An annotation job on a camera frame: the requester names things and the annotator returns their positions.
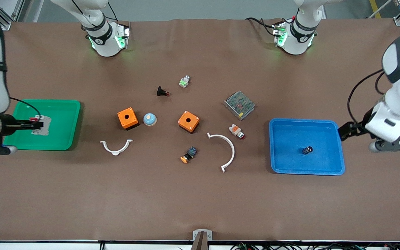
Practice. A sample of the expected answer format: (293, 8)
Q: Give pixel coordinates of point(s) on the white red circuit breaker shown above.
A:
(45, 125)

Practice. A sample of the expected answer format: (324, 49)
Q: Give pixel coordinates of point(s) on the blue plastic tray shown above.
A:
(307, 147)

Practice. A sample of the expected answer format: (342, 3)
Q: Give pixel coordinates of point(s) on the green white push button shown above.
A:
(184, 82)

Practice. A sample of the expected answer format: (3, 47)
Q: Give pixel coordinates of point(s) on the blue white dome button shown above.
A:
(149, 119)

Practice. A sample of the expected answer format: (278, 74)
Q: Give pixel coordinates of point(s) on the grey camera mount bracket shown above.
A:
(202, 237)

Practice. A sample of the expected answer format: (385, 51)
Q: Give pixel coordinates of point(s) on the black cylindrical capacitor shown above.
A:
(307, 150)

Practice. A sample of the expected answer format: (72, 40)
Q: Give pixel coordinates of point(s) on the orange button enclosure box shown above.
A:
(188, 121)
(127, 118)

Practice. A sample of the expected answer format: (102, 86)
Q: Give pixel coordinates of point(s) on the green plastic tray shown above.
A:
(57, 125)

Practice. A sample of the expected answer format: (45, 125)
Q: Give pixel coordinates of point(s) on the small white curved bracket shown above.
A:
(116, 148)

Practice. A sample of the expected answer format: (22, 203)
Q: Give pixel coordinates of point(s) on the orange white red indicator light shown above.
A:
(236, 131)

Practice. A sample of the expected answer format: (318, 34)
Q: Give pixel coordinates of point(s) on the black red indicator lamp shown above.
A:
(162, 92)

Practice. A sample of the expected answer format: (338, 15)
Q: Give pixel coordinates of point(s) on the metal mesh power supply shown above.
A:
(239, 105)

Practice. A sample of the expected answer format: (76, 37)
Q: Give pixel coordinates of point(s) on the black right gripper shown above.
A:
(10, 124)

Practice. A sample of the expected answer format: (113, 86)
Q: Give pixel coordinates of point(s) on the orange mushroom push button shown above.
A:
(189, 155)

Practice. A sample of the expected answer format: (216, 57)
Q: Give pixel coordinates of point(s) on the large white curved bracket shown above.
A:
(230, 149)

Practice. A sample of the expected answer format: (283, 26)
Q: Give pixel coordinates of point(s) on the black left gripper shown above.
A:
(352, 130)

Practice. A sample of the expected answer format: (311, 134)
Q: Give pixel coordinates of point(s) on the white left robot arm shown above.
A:
(399, 93)

